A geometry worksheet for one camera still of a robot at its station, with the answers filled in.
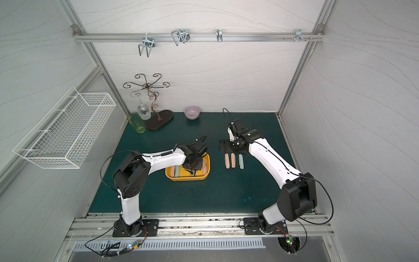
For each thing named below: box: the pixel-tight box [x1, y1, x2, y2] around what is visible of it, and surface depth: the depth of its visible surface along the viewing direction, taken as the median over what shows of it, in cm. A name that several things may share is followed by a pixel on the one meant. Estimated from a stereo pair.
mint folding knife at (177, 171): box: [174, 165, 180, 178], surface depth 92 cm
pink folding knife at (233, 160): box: [230, 152, 237, 169], surface depth 98 cm
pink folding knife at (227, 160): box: [224, 153, 231, 170], surface depth 97 cm
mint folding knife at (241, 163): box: [238, 153, 245, 170], surface depth 97 cm
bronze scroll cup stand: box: [122, 73, 174, 131], surface depth 100 cm
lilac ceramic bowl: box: [183, 105, 201, 121], surface depth 117 cm
